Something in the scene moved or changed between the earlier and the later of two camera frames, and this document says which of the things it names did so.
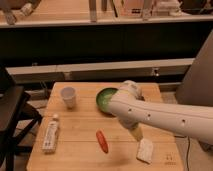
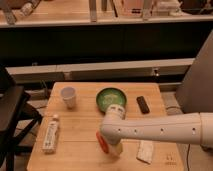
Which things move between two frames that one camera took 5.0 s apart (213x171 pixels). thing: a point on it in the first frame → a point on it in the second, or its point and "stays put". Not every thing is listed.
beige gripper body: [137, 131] → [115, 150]
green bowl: [104, 96] stays put
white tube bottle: [51, 133] stays put
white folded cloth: [145, 151] stays put
